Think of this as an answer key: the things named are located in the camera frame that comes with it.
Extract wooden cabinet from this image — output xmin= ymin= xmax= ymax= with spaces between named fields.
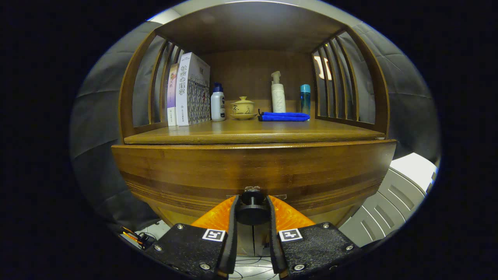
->
xmin=119 ymin=1 xmax=391 ymax=257

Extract wooden drawer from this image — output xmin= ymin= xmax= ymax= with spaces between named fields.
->
xmin=111 ymin=139 xmax=397 ymax=228

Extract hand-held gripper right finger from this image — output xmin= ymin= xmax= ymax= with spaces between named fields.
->
xmin=266 ymin=194 xmax=363 ymax=280

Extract white bottle blue cap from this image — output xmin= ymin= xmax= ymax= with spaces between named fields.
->
xmin=210 ymin=82 xmax=226 ymax=122

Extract tangled black floor cables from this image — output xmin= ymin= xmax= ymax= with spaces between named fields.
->
xmin=230 ymin=255 xmax=279 ymax=280

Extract beige lidded teacup with saucer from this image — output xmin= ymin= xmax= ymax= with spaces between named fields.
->
xmin=230 ymin=96 xmax=258 ymax=121

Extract black drawer knob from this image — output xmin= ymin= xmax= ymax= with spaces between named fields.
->
xmin=235 ymin=187 xmax=271 ymax=225

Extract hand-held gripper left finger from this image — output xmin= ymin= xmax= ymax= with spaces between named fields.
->
xmin=143 ymin=194 xmax=238 ymax=280

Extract thin purple white book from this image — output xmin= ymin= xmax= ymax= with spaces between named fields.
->
xmin=167 ymin=63 xmax=180 ymax=126

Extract thick white patterned book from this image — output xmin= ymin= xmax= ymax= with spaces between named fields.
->
xmin=176 ymin=52 xmax=211 ymax=126

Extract wooden countertop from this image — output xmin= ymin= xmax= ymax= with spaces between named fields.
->
xmin=124 ymin=119 xmax=386 ymax=145

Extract orange black tool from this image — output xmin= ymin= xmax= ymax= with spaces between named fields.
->
xmin=120 ymin=226 xmax=156 ymax=249

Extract blue folded cloth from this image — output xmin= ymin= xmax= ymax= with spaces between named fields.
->
xmin=258 ymin=109 xmax=311 ymax=122

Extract clear blue bottle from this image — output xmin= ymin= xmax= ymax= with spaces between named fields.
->
xmin=300 ymin=84 xmax=311 ymax=116

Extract white pump bottle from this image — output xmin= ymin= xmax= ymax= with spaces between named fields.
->
xmin=271 ymin=71 xmax=286 ymax=114

